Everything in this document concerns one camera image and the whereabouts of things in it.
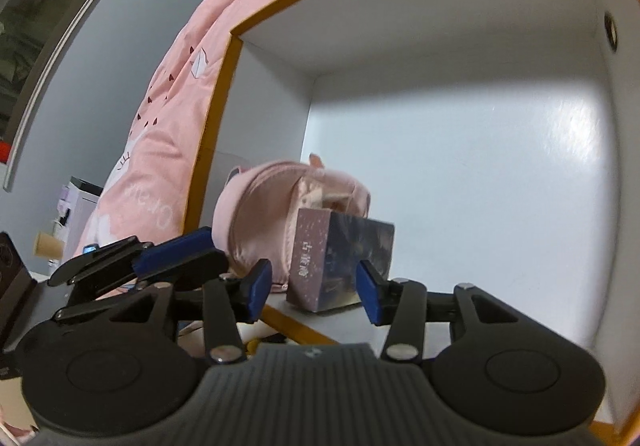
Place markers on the white appliance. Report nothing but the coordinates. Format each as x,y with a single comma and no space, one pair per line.
80,206

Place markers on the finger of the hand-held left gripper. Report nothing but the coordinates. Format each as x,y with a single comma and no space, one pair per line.
175,243
195,266

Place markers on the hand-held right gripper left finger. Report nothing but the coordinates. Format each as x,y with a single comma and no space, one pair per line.
257,291

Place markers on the brown paper cup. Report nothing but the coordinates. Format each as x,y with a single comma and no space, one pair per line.
49,245

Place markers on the orange cardboard box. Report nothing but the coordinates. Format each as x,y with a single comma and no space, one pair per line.
450,126

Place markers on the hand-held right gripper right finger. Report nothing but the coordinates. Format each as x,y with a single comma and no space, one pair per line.
371,293

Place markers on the pink pouch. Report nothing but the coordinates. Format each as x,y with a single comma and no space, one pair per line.
260,216

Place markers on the small purple box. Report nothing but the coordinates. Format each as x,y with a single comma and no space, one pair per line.
320,266

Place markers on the pink printed blanket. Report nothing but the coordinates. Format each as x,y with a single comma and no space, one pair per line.
200,51

